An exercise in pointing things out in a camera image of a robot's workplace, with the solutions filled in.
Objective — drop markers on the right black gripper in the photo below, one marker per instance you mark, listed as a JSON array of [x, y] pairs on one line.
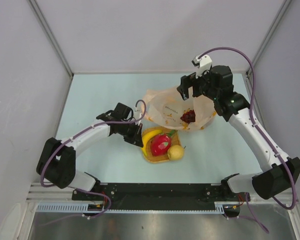
[[190, 81]]

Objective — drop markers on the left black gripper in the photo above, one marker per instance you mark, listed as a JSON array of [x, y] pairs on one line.
[[135, 138]]

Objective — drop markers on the yellow fake banana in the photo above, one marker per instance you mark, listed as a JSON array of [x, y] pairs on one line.
[[147, 137]]

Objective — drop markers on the red fake fruit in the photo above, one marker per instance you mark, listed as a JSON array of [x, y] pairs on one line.
[[161, 143]]

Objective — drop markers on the translucent orange plastic bag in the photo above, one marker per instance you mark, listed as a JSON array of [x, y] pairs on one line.
[[166, 108]]

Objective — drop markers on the dark red fake grapes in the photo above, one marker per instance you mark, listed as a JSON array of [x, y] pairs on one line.
[[189, 117]]

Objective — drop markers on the woven bamboo tray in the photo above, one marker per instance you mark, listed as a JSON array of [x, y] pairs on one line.
[[150, 158]]

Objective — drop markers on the yellow fake lemon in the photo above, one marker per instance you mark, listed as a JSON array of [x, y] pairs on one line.
[[175, 152]]

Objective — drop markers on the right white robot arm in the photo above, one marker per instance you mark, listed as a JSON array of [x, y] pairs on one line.
[[279, 171]]

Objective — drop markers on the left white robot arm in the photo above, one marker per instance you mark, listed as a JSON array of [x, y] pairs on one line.
[[57, 163]]

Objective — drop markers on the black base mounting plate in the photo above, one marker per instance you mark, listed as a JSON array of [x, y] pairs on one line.
[[164, 197]]

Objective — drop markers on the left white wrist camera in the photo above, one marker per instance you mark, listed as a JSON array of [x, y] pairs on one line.
[[138, 115]]

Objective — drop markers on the white slotted cable duct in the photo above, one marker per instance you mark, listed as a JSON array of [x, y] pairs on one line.
[[86, 208]]

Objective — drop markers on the aluminium frame rail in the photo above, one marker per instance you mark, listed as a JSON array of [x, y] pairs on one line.
[[37, 193]]

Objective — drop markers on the right aluminium corner post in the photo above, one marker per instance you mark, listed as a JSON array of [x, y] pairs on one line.
[[286, 4]]

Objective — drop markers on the aluminium corner post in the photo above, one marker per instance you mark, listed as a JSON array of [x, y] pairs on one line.
[[286, 4], [38, 13]]

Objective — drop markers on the left aluminium corner post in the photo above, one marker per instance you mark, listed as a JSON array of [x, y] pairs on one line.
[[38, 13]]

